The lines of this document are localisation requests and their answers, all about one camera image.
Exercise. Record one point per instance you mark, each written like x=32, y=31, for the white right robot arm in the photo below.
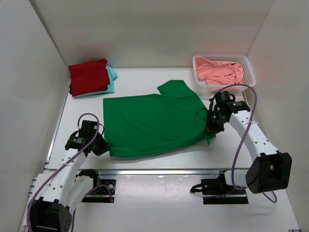
x=270, y=168

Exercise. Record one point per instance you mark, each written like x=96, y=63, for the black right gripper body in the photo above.
x=214, y=123

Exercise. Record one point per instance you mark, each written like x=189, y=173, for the red folded t shirt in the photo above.
x=90, y=76

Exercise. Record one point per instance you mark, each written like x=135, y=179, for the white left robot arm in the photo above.
x=52, y=207

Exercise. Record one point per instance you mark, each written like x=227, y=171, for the white plastic basket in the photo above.
x=248, y=75

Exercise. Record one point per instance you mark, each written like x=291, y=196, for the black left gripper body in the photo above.
x=101, y=144

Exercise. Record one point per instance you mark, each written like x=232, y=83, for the green t shirt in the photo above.
x=137, y=126

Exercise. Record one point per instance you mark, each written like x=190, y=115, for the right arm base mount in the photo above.
x=217, y=192

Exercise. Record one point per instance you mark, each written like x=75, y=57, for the light blue folded t shirt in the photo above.
x=112, y=76

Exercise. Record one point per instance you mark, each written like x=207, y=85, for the pink t shirt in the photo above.
x=218, y=72

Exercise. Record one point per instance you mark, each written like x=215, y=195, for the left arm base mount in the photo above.
x=103, y=189

